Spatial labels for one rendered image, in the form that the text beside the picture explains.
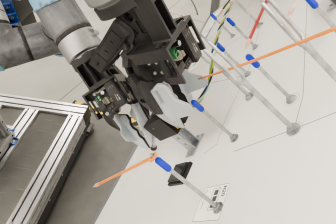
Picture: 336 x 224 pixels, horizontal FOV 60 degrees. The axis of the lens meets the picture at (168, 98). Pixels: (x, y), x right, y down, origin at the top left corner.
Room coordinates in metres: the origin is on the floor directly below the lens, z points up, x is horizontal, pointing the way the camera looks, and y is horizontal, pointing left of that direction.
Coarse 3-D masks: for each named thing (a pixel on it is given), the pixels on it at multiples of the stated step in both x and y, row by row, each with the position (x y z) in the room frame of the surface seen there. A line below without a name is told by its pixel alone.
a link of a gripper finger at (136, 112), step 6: (138, 102) 0.39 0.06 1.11; (132, 108) 0.37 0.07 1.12; (138, 108) 0.39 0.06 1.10; (132, 114) 0.38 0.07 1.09; (138, 114) 0.37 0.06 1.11; (144, 114) 0.38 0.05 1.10; (138, 120) 0.35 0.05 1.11; (144, 120) 0.37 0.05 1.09; (144, 132) 0.36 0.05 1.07; (144, 138) 0.35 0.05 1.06; (150, 138) 0.35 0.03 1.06; (150, 144) 0.34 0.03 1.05
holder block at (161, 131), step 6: (150, 120) 0.32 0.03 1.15; (156, 120) 0.30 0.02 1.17; (162, 120) 0.30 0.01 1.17; (144, 126) 0.31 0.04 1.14; (150, 126) 0.31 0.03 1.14; (156, 126) 0.30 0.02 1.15; (162, 126) 0.30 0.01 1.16; (168, 126) 0.29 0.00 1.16; (150, 132) 0.31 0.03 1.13; (156, 132) 0.31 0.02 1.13; (162, 132) 0.30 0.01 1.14; (168, 132) 0.29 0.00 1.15; (174, 132) 0.29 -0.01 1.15; (162, 138) 0.30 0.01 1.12
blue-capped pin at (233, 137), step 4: (192, 100) 0.28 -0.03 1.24; (192, 104) 0.28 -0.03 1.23; (196, 104) 0.28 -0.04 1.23; (200, 104) 0.28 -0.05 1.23; (196, 108) 0.27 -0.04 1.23; (200, 108) 0.27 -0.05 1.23; (204, 112) 0.27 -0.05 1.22; (208, 116) 0.27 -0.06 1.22; (212, 120) 0.27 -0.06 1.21; (216, 120) 0.27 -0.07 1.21; (216, 124) 0.26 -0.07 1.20; (220, 124) 0.26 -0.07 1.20; (224, 128) 0.26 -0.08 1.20; (228, 132) 0.26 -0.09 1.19; (232, 136) 0.25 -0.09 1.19; (236, 136) 0.26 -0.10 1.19; (232, 140) 0.25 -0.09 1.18
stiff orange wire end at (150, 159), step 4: (144, 160) 0.18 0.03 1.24; (148, 160) 0.18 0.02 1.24; (152, 160) 0.17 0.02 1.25; (136, 164) 0.19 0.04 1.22; (140, 164) 0.18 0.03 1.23; (128, 168) 0.19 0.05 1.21; (132, 168) 0.19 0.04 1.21; (120, 172) 0.19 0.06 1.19; (124, 172) 0.19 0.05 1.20; (112, 176) 0.20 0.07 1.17; (116, 176) 0.20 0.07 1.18; (104, 180) 0.20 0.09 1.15; (108, 180) 0.20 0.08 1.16; (96, 184) 0.21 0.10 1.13
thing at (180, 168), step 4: (176, 164) 0.27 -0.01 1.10; (180, 164) 0.26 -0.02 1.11; (184, 164) 0.25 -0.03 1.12; (188, 164) 0.25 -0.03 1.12; (176, 168) 0.26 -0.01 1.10; (180, 168) 0.25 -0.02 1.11; (184, 168) 0.25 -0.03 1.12; (188, 168) 0.25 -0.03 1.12; (180, 172) 0.24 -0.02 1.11; (184, 172) 0.24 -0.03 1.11; (172, 176) 0.24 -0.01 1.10; (184, 176) 0.23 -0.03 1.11; (168, 180) 0.24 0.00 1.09; (172, 180) 0.23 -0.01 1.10; (176, 180) 0.23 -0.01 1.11; (168, 184) 0.24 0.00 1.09; (172, 184) 0.23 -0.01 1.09; (176, 184) 0.23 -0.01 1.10; (180, 184) 0.22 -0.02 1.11
